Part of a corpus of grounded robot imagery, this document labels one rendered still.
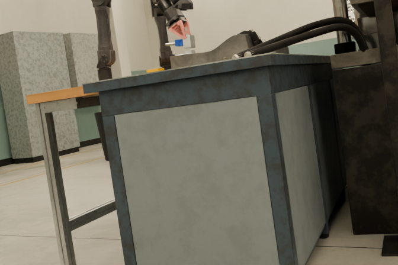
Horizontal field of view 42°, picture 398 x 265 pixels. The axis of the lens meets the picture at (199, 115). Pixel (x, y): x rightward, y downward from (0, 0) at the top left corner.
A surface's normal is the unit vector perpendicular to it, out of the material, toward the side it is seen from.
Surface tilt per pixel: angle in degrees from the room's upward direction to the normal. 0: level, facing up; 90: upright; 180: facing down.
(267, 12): 90
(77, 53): 90
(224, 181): 90
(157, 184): 90
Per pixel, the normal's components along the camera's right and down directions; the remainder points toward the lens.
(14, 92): -0.50, 0.11
